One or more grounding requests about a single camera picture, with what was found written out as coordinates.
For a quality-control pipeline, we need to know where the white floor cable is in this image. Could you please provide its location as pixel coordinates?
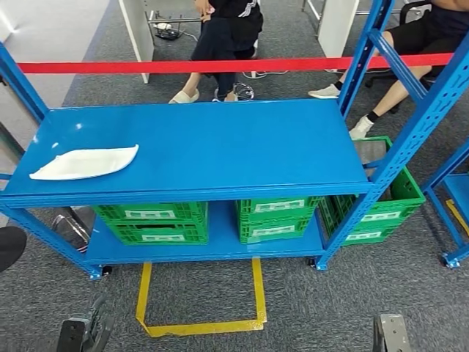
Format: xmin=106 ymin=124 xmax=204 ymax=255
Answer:
xmin=242 ymin=69 xmax=290 ymax=80

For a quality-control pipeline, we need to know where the white desk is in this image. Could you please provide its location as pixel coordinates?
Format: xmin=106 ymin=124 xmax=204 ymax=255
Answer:
xmin=118 ymin=0 xmax=206 ymax=84
xmin=302 ymin=0 xmax=408 ymax=59

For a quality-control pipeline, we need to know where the chrome base stool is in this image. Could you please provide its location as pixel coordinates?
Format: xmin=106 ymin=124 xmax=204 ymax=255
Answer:
xmin=214 ymin=82 xmax=256 ymax=103

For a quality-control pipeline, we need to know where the black office chair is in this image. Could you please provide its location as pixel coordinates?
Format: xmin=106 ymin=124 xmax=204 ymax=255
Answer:
xmin=364 ymin=0 xmax=440 ymax=115

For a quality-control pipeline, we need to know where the black round base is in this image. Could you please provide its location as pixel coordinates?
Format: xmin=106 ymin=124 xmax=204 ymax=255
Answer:
xmin=0 ymin=225 xmax=28 ymax=273

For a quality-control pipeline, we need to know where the red barrier belt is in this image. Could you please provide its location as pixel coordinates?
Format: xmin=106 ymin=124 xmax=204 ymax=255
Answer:
xmin=16 ymin=52 xmax=455 ymax=76

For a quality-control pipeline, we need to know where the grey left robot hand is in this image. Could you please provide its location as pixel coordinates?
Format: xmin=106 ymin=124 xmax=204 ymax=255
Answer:
xmin=82 ymin=293 xmax=115 ymax=352

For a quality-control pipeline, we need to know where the grey flat sheet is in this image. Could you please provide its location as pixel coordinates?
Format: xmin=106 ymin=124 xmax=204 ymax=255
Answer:
xmin=354 ymin=139 xmax=388 ymax=178

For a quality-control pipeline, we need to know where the person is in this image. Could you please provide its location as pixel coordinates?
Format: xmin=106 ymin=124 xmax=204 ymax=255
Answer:
xmin=308 ymin=0 xmax=469 ymax=141
xmin=168 ymin=0 xmax=265 ymax=104

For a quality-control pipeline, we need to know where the white plastic trim part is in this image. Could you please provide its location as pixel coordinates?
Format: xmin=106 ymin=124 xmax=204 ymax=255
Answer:
xmin=29 ymin=144 xmax=140 ymax=182

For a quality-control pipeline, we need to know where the blue metal shelf rack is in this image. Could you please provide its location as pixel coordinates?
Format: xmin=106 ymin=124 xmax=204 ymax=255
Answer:
xmin=421 ymin=138 xmax=469 ymax=270
xmin=0 ymin=0 xmax=469 ymax=282

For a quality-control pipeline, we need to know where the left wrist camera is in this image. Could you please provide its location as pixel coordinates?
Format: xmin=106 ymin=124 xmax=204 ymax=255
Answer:
xmin=56 ymin=318 xmax=90 ymax=352

